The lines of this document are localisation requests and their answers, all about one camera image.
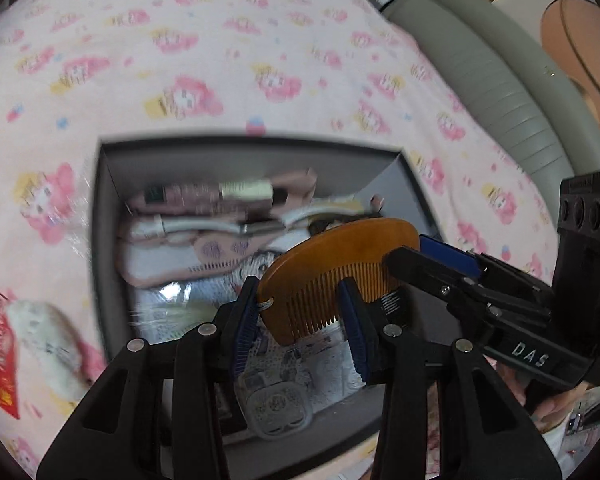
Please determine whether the grey padded headboard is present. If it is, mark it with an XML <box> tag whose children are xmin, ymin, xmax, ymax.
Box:
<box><xmin>380</xmin><ymin>0</ymin><xmax>600</xmax><ymax>211</ymax></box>

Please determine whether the thin dark cable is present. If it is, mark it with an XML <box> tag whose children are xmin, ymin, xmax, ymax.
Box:
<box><xmin>559</xmin><ymin>0</ymin><xmax>600</xmax><ymax>117</ymax></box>

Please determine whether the pink cloth pouch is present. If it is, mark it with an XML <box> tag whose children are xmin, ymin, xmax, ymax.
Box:
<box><xmin>116</xmin><ymin>170</ymin><xmax>321</xmax><ymax>288</ymax></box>

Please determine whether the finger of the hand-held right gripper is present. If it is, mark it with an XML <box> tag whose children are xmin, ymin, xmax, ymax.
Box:
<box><xmin>385</xmin><ymin>246</ymin><xmax>486</xmax><ymax>307</ymax></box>
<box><xmin>420</xmin><ymin>234</ymin><xmax>483</xmax><ymax>281</ymax></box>

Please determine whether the white fluffy scrunchie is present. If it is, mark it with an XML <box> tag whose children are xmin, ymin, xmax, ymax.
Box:
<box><xmin>7</xmin><ymin>300</ymin><xmax>106</xmax><ymax>402</ymax></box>

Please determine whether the printed pink blanket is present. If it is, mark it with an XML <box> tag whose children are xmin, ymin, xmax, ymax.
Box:
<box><xmin>0</xmin><ymin>0</ymin><xmax>571</xmax><ymax>480</ymax></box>

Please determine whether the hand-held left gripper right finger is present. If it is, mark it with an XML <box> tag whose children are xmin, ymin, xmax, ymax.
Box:
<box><xmin>339</xmin><ymin>279</ymin><xmax>556</xmax><ymax>480</ymax></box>

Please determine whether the orange rounded panel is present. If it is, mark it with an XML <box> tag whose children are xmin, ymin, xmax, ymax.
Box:
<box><xmin>540</xmin><ymin>0</ymin><xmax>600</xmax><ymax>126</ymax></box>

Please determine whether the shiny foil packet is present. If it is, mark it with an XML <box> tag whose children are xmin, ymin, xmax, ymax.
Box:
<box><xmin>134</xmin><ymin>280</ymin><xmax>242</xmax><ymax>328</ymax></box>

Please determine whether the dark grey box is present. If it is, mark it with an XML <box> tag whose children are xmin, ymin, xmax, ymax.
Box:
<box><xmin>87</xmin><ymin>132</ymin><xmax>461</xmax><ymax>468</ymax></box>

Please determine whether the person's right hand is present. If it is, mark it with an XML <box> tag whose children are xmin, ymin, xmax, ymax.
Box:
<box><xmin>530</xmin><ymin>384</ymin><xmax>583</xmax><ymax>431</ymax></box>

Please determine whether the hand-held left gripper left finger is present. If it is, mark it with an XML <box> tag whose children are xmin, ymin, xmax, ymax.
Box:
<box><xmin>36</xmin><ymin>276</ymin><xmax>259</xmax><ymax>480</ymax></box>

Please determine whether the red paper packet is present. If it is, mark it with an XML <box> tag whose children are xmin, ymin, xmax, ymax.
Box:
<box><xmin>0</xmin><ymin>280</ymin><xmax>22</xmax><ymax>421</ymax></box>

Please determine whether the wooden comb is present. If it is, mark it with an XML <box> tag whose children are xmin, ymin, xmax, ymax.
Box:
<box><xmin>256</xmin><ymin>217</ymin><xmax>422</xmax><ymax>347</ymax></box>

